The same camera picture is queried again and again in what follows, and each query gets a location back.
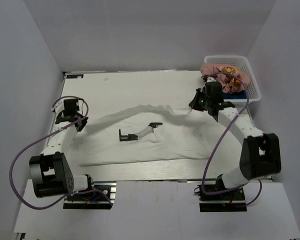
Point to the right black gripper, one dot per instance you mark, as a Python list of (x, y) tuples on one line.
[(195, 103)]

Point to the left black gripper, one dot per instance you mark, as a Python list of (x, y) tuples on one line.
[(84, 122)]

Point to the pink printed t shirt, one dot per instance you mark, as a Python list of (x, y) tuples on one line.
[(231, 78)]

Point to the white t shirt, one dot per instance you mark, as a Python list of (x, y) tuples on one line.
[(148, 133)]

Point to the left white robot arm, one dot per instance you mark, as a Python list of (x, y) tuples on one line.
[(50, 172)]

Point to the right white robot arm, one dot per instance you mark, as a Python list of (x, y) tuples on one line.
[(260, 152)]

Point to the blue t shirt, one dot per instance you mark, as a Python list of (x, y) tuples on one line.
[(235, 95)]

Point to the blue label sticker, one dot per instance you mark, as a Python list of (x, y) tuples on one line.
[(75, 76)]

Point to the white plastic basket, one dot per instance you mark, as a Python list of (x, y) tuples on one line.
[(242, 63)]

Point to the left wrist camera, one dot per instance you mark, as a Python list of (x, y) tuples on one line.
[(58, 107)]

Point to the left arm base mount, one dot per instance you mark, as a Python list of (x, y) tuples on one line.
[(102, 199)]

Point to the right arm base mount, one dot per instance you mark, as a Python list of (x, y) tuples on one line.
[(233, 201)]

